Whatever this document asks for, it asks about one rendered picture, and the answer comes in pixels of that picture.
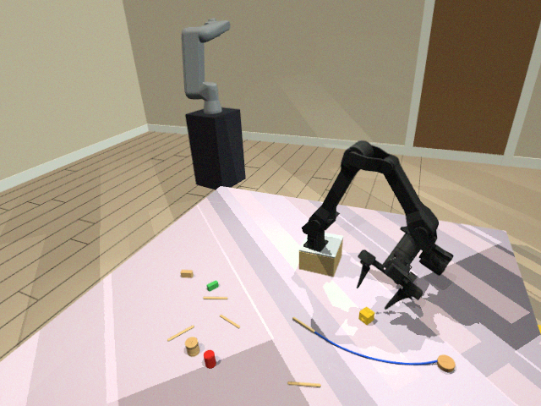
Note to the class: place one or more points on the red cylinder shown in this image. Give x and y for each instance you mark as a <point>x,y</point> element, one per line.
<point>210,360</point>

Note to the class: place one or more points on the small green block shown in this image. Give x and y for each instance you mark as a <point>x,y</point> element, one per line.
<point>212,285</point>

